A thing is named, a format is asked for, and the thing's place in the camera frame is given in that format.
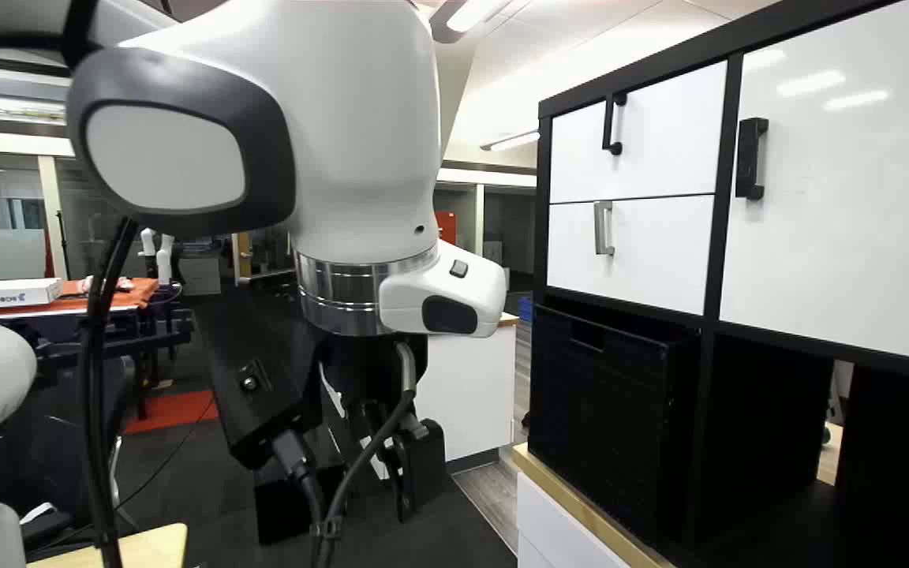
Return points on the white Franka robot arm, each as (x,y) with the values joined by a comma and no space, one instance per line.
(349,128)

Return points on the black fabric storage box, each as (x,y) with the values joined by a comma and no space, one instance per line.
(600,422)

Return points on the large white cabinet door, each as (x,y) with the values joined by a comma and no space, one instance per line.
(854,211)

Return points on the flat white carton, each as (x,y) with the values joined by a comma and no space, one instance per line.
(4,294)

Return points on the red wall object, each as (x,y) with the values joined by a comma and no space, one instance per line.
(446,229)

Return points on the red floor mat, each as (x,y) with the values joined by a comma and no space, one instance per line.
(171,412)

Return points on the light wooden table corner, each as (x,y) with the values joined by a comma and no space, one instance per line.
(139,547)

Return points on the red top work table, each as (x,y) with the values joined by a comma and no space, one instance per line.
(63,303)

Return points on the white cabinet with black frame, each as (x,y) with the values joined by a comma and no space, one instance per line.
(716,348)

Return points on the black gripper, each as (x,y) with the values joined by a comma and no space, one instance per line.
(365,374)

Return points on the long ceiling light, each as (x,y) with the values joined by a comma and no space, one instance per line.
(476,14)

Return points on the white base wood top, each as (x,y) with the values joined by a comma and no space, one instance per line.
(569,515)

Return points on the small ceiling light strip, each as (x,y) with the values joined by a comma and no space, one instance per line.
(509,139)

